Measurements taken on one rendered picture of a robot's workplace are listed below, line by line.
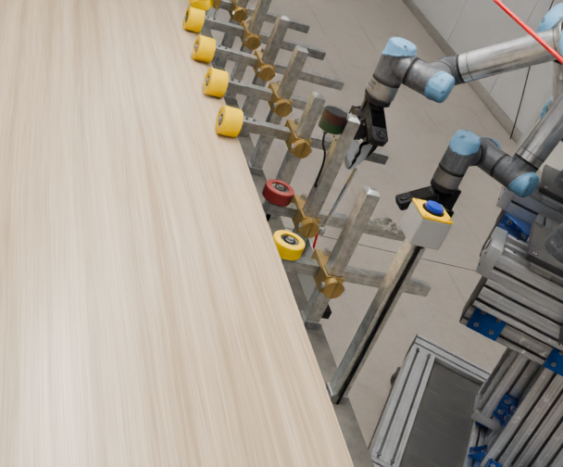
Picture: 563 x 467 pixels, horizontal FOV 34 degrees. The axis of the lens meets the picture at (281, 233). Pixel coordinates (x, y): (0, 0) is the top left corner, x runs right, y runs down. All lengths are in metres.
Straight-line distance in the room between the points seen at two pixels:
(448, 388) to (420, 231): 1.49
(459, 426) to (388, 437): 0.34
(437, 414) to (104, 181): 1.49
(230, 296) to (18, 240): 0.44
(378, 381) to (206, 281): 1.66
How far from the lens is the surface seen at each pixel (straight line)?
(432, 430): 3.04
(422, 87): 2.29
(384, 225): 2.51
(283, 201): 2.36
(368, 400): 3.36
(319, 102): 2.51
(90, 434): 1.50
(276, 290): 1.98
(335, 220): 2.47
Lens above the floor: 1.95
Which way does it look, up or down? 28 degrees down
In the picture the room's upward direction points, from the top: 24 degrees clockwise
